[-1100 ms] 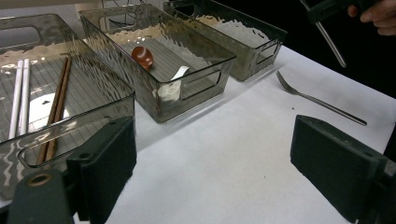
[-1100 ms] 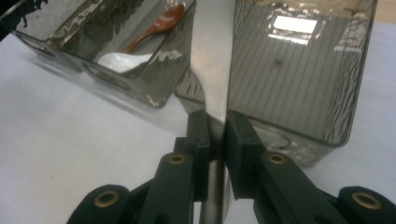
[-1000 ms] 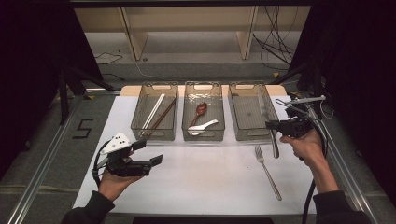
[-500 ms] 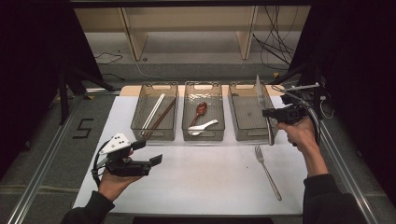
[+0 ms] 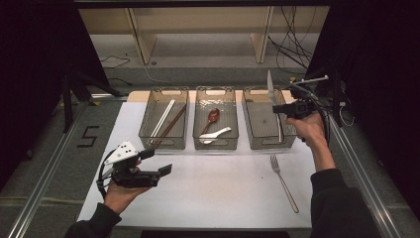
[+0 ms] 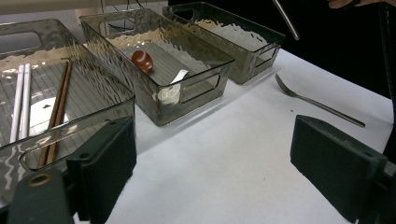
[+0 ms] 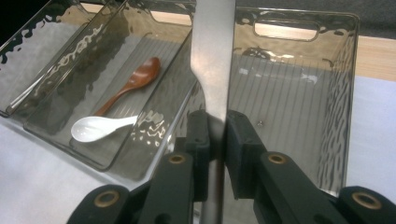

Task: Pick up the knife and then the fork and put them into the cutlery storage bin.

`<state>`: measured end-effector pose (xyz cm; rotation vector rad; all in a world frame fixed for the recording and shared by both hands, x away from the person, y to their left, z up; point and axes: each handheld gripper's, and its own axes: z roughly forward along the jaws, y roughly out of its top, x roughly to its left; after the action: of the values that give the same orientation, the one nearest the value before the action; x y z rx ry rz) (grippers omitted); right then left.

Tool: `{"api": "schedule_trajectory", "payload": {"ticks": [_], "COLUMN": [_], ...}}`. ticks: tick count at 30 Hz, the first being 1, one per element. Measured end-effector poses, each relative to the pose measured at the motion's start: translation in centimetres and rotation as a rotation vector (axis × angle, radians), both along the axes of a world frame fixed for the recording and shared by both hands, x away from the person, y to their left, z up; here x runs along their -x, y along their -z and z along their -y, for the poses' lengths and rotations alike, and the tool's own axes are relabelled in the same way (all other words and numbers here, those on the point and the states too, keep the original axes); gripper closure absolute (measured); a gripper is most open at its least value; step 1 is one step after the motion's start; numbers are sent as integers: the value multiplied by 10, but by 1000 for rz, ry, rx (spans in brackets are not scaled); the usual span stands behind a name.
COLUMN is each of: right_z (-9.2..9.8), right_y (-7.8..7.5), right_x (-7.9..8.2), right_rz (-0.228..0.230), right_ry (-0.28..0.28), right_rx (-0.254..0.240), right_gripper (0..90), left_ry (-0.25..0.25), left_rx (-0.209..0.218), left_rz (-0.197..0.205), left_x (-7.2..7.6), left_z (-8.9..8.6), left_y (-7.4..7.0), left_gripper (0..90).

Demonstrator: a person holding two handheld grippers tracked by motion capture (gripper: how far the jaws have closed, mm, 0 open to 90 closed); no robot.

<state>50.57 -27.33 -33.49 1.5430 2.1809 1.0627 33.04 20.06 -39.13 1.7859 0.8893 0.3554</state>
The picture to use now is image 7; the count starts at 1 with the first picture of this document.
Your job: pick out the smoky clear plastic bin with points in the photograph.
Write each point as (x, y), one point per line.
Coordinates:
(280, 109)
(28, 46)
(124, 149)

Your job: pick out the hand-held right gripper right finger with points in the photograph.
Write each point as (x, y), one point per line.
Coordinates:
(243, 149)

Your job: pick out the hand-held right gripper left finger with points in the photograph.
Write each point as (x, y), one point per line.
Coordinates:
(200, 140)

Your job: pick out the white table sheet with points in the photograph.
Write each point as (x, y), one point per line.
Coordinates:
(37, 186)

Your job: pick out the brown wooden spoon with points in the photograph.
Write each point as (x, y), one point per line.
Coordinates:
(146, 70)

